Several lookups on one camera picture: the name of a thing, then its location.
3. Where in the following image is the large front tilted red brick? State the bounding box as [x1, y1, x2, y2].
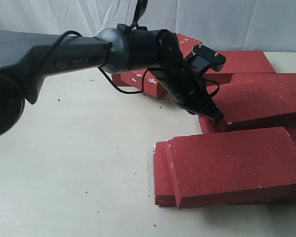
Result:
[166, 127, 296, 209]

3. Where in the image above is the third row red brick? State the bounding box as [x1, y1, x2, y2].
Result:
[198, 116, 225, 134]

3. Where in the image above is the second row right red brick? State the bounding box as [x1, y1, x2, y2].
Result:
[230, 73, 296, 83]

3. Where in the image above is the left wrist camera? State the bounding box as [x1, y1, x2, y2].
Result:
[187, 44, 226, 74]

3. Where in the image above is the red brick with white scuffs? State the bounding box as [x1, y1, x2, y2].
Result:
[121, 33, 202, 98]

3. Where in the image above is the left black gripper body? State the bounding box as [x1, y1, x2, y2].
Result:
[149, 66, 214, 115]

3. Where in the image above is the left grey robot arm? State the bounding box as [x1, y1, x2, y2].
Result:
[0, 26, 226, 136]

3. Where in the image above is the white fabric backdrop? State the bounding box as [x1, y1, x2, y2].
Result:
[0, 0, 296, 52]

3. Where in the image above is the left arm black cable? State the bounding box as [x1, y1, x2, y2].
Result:
[40, 31, 220, 99]

